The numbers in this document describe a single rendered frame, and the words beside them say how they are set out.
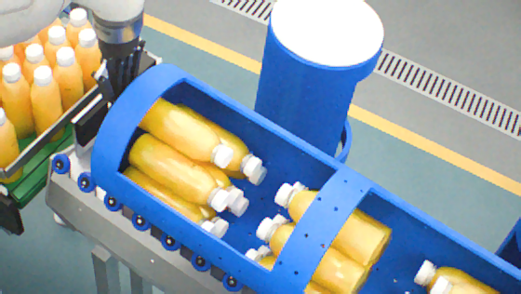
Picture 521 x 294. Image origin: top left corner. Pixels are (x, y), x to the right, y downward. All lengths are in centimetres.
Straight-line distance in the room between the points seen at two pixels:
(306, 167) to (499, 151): 176
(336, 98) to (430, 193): 115
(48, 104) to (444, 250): 87
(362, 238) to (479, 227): 163
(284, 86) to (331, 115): 14
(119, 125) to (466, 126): 204
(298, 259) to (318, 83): 64
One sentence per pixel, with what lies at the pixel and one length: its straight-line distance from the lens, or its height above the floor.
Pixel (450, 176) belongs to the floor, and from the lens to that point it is 303.
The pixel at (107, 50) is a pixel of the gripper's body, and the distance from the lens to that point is 134.
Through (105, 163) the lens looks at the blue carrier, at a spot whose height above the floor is 114.
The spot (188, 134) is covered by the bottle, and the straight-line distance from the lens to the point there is 142.
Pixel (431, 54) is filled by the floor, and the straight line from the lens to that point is 346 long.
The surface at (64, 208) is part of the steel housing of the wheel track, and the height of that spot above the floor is 85.
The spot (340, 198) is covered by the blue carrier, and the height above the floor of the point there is 123.
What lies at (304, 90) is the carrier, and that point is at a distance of 187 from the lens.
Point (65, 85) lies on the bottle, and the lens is 171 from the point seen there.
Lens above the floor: 230
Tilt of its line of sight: 52 degrees down
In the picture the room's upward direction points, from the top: 10 degrees clockwise
